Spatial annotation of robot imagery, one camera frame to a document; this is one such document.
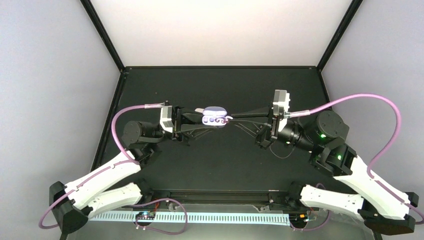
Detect purple charging case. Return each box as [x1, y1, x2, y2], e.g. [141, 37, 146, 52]
[202, 106, 231, 127]

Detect purple earbud one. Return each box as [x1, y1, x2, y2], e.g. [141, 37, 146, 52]
[214, 118, 228, 126]

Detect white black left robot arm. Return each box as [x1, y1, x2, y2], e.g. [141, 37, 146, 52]
[47, 103, 231, 235]

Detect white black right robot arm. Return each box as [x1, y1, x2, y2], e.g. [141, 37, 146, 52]
[228, 110, 419, 236]

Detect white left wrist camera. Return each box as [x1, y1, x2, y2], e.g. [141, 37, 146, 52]
[159, 105, 174, 134]

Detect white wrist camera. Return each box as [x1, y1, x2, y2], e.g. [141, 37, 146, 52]
[159, 105, 174, 134]
[272, 89, 290, 132]

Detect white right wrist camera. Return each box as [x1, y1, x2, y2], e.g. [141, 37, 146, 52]
[272, 89, 290, 132]

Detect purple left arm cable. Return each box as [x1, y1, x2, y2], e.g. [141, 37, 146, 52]
[38, 103, 165, 230]

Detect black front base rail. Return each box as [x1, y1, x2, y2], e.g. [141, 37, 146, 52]
[151, 189, 288, 205]

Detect white slotted cable duct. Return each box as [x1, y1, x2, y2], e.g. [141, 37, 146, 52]
[91, 210, 291, 226]

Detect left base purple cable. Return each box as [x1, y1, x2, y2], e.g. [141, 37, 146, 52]
[130, 198, 189, 236]

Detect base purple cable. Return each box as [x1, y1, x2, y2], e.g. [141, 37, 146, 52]
[130, 198, 189, 236]
[289, 183, 332, 232]

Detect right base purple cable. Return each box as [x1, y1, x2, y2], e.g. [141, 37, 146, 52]
[289, 183, 332, 232]

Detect black rear right frame post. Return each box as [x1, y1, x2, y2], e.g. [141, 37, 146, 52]
[316, 0, 363, 73]

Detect black frame post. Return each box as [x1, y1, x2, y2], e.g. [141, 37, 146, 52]
[316, 0, 363, 73]
[80, 0, 125, 72]

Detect black rear left frame post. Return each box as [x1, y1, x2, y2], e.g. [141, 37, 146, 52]
[80, 0, 125, 72]

